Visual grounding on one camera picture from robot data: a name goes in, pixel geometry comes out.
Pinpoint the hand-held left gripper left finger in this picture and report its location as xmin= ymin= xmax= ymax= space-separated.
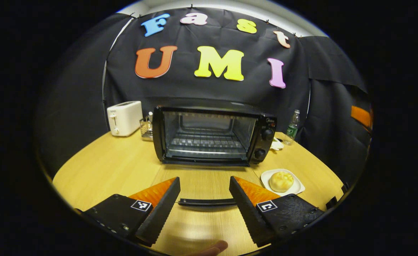
xmin=81 ymin=177 xmax=181 ymax=246

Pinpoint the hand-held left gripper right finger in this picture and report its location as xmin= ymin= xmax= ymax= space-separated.
xmin=229 ymin=176 xmax=325 ymax=248

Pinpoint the round bread bun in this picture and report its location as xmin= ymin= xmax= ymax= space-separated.
xmin=269 ymin=171 xmax=294 ymax=193

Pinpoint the black electric oven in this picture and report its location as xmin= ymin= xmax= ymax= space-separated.
xmin=153 ymin=105 xmax=277 ymax=210

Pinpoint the white square plate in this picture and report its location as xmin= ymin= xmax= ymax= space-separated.
xmin=260 ymin=169 xmax=306 ymax=197

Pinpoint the clear green-label water bottle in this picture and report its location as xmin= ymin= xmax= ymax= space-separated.
xmin=284 ymin=110 xmax=301 ymax=145

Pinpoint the white toaster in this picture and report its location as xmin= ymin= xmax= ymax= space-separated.
xmin=107 ymin=101 xmax=143 ymax=137

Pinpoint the black backdrop cloth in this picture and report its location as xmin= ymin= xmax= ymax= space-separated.
xmin=38 ymin=7 xmax=373 ymax=185

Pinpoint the metal oven wire rack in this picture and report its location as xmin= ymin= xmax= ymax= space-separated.
xmin=168 ymin=128 xmax=247 ymax=156

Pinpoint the metal wire basket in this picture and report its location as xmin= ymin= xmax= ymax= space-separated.
xmin=139 ymin=113 xmax=154 ymax=141

